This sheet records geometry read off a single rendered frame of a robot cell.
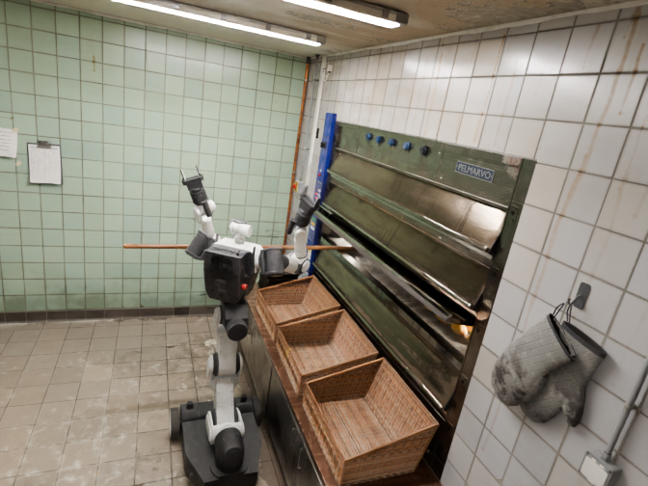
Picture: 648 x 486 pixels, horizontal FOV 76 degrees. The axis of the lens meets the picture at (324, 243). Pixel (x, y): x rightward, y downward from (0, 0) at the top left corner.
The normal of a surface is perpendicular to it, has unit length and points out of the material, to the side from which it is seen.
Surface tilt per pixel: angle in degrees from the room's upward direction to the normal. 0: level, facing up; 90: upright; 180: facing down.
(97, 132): 90
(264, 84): 90
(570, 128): 90
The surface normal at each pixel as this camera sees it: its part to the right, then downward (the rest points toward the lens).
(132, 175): 0.36, 0.33
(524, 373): -0.87, -0.06
